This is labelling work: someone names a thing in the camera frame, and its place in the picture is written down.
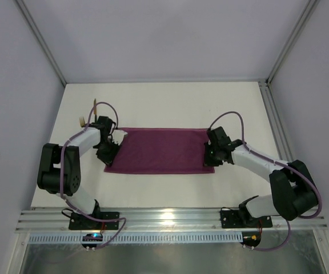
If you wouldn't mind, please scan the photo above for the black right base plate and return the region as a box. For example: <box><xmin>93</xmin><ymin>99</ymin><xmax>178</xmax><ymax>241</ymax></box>
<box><xmin>219</xmin><ymin>207</ymin><xmax>273</xmax><ymax>229</ymax></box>

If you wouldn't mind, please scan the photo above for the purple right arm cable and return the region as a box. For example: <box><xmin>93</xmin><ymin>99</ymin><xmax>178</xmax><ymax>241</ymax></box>
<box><xmin>208</xmin><ymin>111</ymin><xmax>324</xmax><ymax>252</ymax></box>

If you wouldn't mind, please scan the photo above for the purple cloth napkin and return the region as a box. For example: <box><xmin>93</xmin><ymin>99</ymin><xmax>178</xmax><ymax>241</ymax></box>
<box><xmin>104</xmin><ymin>127</ymin><xmax>215</xmax><ymax>175</ymax></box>

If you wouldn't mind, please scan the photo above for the slotted grey cable duct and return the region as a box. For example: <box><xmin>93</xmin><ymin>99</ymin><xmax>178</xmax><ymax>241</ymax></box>
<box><xmin>28</xmin><ymin>231</ymin><xmax>242</xmax><ymax>244</ymax></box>

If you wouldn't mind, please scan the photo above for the gold knife black handle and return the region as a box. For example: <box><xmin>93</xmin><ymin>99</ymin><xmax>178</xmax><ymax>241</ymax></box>
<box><xmin>93</xmin><ymin>98</ymin><xmax>97</xmax><ymax>116</ymax></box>

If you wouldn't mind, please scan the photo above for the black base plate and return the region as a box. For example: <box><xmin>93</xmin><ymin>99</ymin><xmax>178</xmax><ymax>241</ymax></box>
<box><xmin>219</xmin><ymin>207</ymin><xmax>273</xmax><ymax>229</ymax></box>
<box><xmin>69</xmin><ymin>211</ymin><xmax>120</xmax><ymax>231</ymax></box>

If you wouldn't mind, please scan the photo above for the corner frame post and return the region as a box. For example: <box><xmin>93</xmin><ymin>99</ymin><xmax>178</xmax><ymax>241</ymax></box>
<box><xmin>266</xmin><ymin>0</ymin><xmax>320</xmax><ymax>86</ymax></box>
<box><xmin>13</xmin><ymin>0</ymin><xmax>67</xmax><ymax>87</ymax></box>

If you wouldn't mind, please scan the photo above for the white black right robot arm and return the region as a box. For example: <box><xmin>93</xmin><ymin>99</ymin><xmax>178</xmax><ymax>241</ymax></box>
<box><xmin>204</xmin><ymin>127</ymin><xmax>320</xmax><ymax>225</ymax></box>

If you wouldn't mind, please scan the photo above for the aluminium front rail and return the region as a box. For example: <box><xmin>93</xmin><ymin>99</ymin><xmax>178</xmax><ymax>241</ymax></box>
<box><xmin>14</xmin><ymin>207</ymin><xmax>328</xmax><ymax>233</ymax></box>

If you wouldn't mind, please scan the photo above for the aluminium rail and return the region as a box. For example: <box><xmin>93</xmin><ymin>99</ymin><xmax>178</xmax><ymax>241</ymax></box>
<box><xmin>14</xmin><ymin>207</ymin><xmax>328</xmax><ymax>233</ymax></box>
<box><xmin>258</xmin><ymin>79</ymin><xmax>295</xmax><ymax>162</ymax></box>

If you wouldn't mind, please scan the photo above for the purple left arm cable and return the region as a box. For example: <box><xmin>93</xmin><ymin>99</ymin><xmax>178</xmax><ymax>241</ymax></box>
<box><xmin>59</xmin><ymin>101</ymin><xmax>128</xmax><ymax>252</ymax></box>

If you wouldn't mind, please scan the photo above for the right corner frame post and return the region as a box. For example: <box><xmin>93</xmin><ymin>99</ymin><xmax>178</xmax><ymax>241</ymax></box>
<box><xmin>266</xmin><ymin>0</ymin><xmax>320</xmax><ymax>86</ymax></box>

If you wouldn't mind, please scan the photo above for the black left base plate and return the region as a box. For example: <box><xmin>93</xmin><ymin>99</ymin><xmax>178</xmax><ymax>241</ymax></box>
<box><xmin>69</xmin><ymin>211</ymin><xmax>120</xmax><ymax>231</ymax></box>

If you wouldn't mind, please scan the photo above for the controller board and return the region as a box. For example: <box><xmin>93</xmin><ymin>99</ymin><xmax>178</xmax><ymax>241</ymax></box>
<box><xmin>81</xmin><ymin>232</ymin><xmax>103</xmax><ymax>251</ymax></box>
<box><xmin>240</xmin><ymin>234</ymin><xmax>261</xmax><ymax>251</ymax></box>

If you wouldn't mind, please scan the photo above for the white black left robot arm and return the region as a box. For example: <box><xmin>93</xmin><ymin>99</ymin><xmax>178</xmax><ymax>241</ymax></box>
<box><xmin>37</xmin><ymin>116</ymin><xmax>127</xmax><ymax>220</ymax></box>

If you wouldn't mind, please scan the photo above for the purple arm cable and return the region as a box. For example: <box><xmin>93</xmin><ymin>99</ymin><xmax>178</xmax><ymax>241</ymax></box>
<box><xmin>59</xmin><ymin>101</ymin><xmax>128</xmax><ymax>252</ymax></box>
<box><xmin>208</xmin><ymin>111</ymin><xmax>324</xmax><ymax>252</ymax></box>

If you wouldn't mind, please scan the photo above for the aluminium right side rail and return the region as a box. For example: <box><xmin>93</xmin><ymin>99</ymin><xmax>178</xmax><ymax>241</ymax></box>
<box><xmin>258</xmin><ymin>79</ymin><xmax>295</xmax><ymax>162</ymax></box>

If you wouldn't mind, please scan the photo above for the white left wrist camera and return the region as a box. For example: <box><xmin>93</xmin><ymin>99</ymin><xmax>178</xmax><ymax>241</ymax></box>
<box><xmin>111</xmin><ymin>130</ymin><xmax>128</xmax><ymax>146</ymax></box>

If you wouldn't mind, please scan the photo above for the left corner frame post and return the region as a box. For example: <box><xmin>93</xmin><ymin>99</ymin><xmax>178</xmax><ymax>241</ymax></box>
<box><xmin>13</xmin><ymin>0</ymin><xmax>67</xmax><ymax>87</ymax></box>

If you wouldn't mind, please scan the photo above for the gold fork black handle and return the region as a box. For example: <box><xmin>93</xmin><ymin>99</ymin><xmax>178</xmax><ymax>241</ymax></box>
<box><xmin>79</xmin><ymin>116</ymin><xmax>86</xmax><ymax>128</ymax></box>

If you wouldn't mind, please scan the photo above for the left controller board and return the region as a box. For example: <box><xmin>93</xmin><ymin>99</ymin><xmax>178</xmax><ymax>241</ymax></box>
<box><xmin>81</xmin><ymin>232</ymin><xmax>103</xmax><ymax>251</ymax></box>

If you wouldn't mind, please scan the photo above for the right controller board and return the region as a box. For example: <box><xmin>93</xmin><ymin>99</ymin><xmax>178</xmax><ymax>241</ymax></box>
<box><xmin>240</xmin><ymin>234</ymin><xmax>261</xmax><ymax>251</ymax></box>

